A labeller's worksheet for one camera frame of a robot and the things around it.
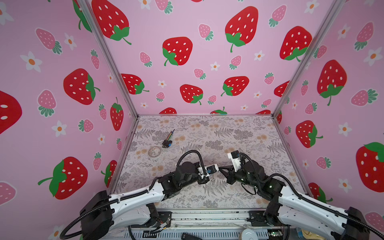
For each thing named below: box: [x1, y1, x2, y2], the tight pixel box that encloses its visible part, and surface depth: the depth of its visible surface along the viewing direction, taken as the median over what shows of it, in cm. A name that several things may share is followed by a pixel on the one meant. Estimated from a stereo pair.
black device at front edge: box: [181, 232, 203, 240], surface depth 69 cm
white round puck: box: [241, 228, 259, 240], surface depth 66 cm
